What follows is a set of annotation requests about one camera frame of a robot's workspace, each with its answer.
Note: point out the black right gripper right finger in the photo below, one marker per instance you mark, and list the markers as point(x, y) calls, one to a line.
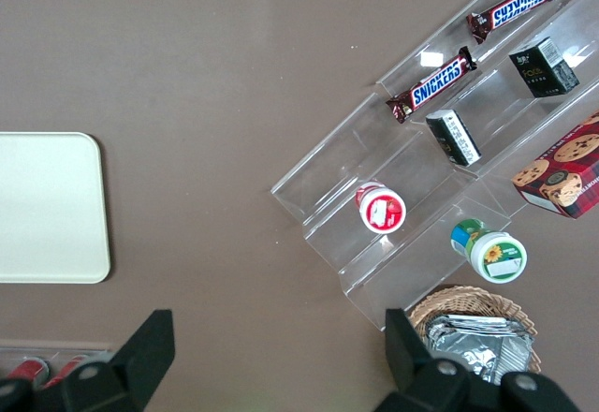
point(412, 365)

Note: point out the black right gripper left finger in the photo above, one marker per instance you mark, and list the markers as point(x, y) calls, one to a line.
point(135, 365)

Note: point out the light wicker basket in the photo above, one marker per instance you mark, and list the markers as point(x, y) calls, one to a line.
point(468, 299)

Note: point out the cream rectangular plastic tray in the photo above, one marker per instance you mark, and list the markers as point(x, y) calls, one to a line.
point(47, 206)

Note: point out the silver foil packet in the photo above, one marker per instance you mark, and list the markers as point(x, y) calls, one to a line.
point(468, 351)
point(472, 319)

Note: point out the clear acrylic bottle rack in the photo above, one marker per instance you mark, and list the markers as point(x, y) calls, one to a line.
point(56, 346)

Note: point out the green lid sunflower jar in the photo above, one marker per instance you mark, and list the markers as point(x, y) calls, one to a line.
point(496, 255)

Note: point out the red lid white jar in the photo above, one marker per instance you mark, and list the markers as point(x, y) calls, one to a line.
point(381, 210)

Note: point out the clear acrylic stepped display stand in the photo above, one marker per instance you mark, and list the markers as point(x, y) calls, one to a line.
point(337, 159)

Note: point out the small black carton box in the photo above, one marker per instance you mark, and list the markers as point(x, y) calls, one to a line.
point(451, 138)
point(538, 72)

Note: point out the red tartan cookie box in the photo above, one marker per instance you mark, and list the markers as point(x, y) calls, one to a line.
point(566, 168)

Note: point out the Snickers chocolate bar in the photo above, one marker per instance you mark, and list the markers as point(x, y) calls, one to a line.
point(435, 85)
point(519, 4)

